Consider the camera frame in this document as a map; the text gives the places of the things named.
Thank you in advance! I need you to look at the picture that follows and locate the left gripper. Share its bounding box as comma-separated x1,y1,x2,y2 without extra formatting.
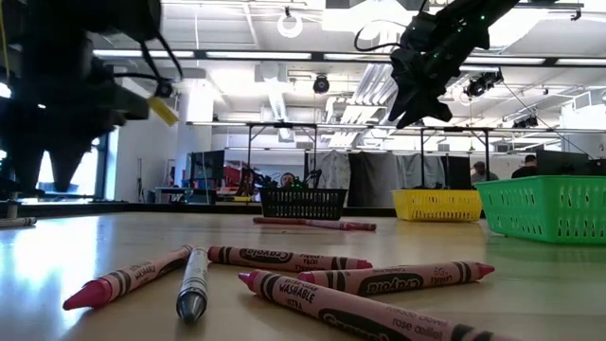
0,40,151,193

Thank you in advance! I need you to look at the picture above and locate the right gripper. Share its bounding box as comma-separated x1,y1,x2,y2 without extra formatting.
388,23,491,130

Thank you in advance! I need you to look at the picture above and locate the grey crayon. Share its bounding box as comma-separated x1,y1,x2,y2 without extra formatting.
0,216,38,229
175,246,210,326

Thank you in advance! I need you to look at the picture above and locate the large window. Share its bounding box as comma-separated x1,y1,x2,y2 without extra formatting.
35,136,113,198

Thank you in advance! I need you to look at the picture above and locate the dark hanging curtain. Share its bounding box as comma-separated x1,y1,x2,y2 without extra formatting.
348,151,472,208

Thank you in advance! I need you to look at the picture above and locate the white hanging cloth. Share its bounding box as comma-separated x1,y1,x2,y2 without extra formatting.
315,150,351,190

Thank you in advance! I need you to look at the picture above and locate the yellow plastic basket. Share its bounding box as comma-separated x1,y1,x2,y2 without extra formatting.
391,188,484,224

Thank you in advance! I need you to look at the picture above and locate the yellow tag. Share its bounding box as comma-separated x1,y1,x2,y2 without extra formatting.
146,96,181,128

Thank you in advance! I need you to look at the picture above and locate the green plastic basket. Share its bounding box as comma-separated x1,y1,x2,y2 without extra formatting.
474,174,606,246

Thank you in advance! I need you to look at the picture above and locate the black computer monitor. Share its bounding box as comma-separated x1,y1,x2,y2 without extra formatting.
536,150,606,177
188,150,226,190

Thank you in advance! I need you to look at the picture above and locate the black plastic basket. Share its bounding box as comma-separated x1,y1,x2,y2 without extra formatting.
258,187,349,222

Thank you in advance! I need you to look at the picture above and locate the long ceiling light bar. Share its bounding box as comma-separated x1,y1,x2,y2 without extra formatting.
92,48,313,61

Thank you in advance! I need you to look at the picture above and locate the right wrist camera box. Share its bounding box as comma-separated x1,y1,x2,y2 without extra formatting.
401,11,439,47

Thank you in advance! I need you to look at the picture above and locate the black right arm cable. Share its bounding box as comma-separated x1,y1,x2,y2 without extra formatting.
353,18,418,53

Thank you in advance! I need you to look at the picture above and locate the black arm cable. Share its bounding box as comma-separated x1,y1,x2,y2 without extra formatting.
353,18,418,53
136,32,185,99

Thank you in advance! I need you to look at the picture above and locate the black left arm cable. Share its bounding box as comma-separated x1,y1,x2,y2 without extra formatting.
136,32,185,99

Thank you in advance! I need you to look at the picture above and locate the black metal table frame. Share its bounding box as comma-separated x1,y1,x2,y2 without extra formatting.
18,201,397,218

